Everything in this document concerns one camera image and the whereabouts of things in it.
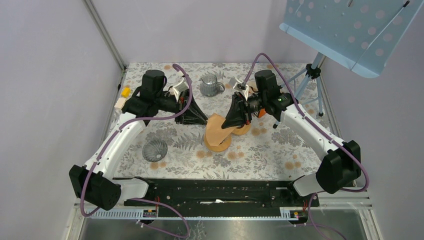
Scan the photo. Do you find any floral tablecloth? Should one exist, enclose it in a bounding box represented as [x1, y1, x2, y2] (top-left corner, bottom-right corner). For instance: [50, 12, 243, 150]
[114, 63, 321, 180]

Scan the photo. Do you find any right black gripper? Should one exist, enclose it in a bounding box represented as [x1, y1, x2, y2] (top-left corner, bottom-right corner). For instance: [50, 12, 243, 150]
[221, 92, 267, 130]

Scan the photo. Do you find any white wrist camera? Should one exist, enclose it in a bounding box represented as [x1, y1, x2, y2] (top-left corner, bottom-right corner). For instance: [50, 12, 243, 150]
[171, 77, 189, 101]
[229, 77, 254, 100]

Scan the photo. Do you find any beige wooden block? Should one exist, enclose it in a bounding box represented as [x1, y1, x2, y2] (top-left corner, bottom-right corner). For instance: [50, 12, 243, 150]
[114, 97, 127, 111]

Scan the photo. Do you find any yellow block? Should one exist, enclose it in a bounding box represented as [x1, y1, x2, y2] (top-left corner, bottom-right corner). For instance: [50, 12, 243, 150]
[120, 87, 131, 98]

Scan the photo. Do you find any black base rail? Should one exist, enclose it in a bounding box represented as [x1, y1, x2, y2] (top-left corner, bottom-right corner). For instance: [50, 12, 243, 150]
[144, 178, 320, 218]

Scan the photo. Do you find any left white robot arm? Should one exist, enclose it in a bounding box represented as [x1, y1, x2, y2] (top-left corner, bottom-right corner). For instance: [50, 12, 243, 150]
[69, 65, 208, 217]

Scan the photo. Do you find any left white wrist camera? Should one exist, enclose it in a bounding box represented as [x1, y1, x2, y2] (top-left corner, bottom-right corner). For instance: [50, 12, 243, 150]
[171, 77, 189, 101]

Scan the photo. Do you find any blue perforated stand tray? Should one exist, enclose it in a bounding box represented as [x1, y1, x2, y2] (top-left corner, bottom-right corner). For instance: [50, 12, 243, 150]
[279, 0, 424, 79]

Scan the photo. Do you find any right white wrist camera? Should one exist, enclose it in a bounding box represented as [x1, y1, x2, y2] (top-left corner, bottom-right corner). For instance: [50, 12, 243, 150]
[229, 77, 254, 100]

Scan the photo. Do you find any grey glass pitcher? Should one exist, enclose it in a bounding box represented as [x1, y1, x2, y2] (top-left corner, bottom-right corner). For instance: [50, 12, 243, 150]
[199, 73, 225, 97]

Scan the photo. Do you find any brown paper coffee filter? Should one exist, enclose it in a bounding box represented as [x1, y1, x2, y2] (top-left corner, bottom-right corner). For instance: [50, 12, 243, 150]
[204, 113, 236, 147]

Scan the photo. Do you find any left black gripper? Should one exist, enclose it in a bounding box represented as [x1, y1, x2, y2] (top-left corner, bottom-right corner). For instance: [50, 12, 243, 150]
[155, 88, 208, 125]

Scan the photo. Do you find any wooden ring holder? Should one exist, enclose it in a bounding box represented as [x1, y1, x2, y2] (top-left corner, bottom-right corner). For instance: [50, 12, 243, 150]
[232, 124, 251, 136]
[203, 135, 232, 153]

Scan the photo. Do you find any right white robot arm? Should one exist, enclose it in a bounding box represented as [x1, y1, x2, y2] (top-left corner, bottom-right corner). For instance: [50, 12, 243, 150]
[221, 70, 362, 206]

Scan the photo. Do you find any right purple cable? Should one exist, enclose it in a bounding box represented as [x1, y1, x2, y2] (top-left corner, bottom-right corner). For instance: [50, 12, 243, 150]
[243, 52, 370, 240]

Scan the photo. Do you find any orange coffee filter box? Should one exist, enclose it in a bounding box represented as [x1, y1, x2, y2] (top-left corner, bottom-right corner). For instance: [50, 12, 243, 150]
[255, 109, 267, 119]

